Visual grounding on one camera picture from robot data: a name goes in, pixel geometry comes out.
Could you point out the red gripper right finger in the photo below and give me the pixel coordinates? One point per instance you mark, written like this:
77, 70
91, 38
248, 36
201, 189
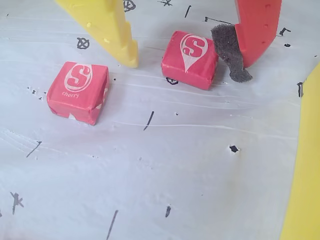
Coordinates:
257, 27

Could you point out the red cherry Starburst candy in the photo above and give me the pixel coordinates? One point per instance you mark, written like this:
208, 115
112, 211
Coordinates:
190, 62
75, 92

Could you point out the white plastic table cover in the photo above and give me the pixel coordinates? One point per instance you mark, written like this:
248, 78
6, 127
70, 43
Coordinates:
150, 162

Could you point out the yellow three-compartment box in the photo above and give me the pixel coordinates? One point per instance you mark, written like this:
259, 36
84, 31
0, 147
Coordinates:
307, 175

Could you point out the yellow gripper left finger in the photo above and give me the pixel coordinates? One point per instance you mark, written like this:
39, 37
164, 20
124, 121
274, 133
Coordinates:
105, 25

